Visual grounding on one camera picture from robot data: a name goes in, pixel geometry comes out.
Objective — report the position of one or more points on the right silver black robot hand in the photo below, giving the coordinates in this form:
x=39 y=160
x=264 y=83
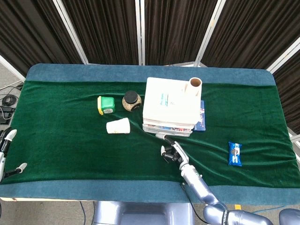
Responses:
x=181 y=153

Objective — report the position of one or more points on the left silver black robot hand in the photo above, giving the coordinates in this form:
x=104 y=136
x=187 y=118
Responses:
x=5 y=140

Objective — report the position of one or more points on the clear plastic container edge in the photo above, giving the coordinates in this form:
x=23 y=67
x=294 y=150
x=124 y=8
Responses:
x=167 y=131

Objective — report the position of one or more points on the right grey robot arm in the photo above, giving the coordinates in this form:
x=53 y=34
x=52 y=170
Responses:
x=199 y=186

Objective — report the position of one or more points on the white boxes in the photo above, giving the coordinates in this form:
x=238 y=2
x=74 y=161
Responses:
x=170 y=110

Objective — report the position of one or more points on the black power adapter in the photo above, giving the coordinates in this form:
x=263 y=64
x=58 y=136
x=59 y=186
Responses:
x=5 y=114

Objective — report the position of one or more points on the blue cookie packet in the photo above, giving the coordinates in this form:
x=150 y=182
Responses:
x=235 y=154

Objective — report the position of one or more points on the white cardboard tube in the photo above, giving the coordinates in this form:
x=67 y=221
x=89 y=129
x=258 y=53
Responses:
x=193 y=90

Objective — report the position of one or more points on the green velvet cloth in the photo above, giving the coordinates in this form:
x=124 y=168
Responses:
x=70 y=145

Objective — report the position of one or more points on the white paper cup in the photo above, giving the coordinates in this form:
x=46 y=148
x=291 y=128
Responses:
x=118 y=126

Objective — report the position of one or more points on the grey-blue robot torso base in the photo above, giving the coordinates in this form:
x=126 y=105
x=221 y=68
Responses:
x=143 y=214

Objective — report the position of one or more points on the round glass jar black lid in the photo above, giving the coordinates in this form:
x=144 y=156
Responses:
x=131 y=100

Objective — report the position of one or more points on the green container yellow lid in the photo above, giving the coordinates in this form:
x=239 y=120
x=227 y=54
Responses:
x=107 y=103

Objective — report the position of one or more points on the blue table cover cloth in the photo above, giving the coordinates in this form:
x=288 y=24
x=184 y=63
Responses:
x=117 y=72

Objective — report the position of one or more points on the dark folding screen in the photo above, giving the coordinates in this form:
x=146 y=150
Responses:
x=168 y=30

